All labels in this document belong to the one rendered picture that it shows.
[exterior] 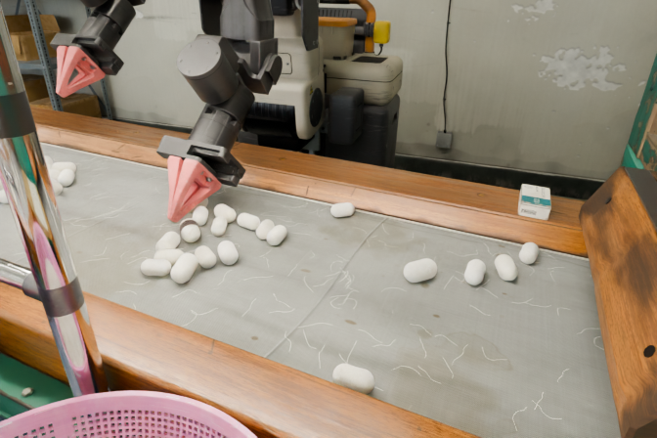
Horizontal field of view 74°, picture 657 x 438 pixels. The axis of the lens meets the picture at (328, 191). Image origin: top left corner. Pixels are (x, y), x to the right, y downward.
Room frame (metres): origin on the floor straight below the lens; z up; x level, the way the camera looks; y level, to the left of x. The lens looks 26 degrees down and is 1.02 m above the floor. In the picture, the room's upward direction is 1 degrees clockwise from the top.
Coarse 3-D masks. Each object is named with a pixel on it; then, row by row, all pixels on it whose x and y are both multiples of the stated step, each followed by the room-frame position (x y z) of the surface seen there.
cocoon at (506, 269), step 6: (498, 258) 0.40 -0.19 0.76; (504, 258) 0.40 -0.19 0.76; (510, 258) 0.40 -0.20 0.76; (498, 264) 0.39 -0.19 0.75; (504, 264) 0.39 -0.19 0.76; (510, 264) 0.38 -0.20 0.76; (498, 270) 0.39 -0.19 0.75; (504, 270) 0.38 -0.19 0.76; (510, 270) 0.38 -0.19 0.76; (516, 270) 0.38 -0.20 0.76; (504, 276) 0.38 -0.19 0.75; (510, 276) 0.38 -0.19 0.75; (516, 276) 0.38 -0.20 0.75
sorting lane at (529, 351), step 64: (64, 192) 0.58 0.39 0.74; (128, 192) 0.58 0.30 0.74; (256, 192) 0.59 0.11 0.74; (0, 256) 0.41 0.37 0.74; (128, 256) 0.41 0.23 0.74; (256, 256) 0.42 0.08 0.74; (320, 256) 0.42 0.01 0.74; (384, 256) 0.42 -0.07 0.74; (448, 256) 0.43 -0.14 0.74; (512, 256) 0.43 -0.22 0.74; (576, 256) 0.43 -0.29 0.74; (192, 320) 0.31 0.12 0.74; (256, 320) 0.31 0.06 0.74; (320, 320) 0.32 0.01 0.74; (384, 320) 0.32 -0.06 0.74; (448, 320) 0.32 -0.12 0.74; (512, 320) 0.32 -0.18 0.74; (576, 320) 0.32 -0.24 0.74; (384, 384) 0.24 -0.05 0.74; (448, 384) 0.25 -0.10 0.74; (512, 384) 0.25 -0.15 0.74; (576, 384) 0.25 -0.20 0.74
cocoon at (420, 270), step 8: (408, 264) 0.38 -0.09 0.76; (416, 264) 0.38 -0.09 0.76; (424, 264) 0.38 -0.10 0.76; (432, 264) 0.38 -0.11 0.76; (408, 272) 0.37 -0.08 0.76; (416, 272) 0.37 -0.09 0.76; (424, 272) 0.37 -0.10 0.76; (432, 272) 0.38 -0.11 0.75; (408, 280) 0.37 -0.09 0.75; (416, 280) 0.37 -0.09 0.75; (424, 280) 0.38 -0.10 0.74
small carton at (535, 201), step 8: (520, 192) 0.53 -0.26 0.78; (528, 192) 0.51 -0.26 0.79; (536, 192) 0.51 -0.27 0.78; (544, 192) 0.51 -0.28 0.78; (520, 200) 0.49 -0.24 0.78; (528, 200) 0.49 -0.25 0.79; (536, 200) 0.49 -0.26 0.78; (544, 200) 0.49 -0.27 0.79; (520, 208) 0.49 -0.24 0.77; (528, 208) 0.48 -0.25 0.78; (536, 208) 0.48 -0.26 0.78; (544, 208) 0.48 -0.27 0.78; (528, 216) 0.48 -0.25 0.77; (536, 216) 0.48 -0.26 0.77; (544, 216) 0.47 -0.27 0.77
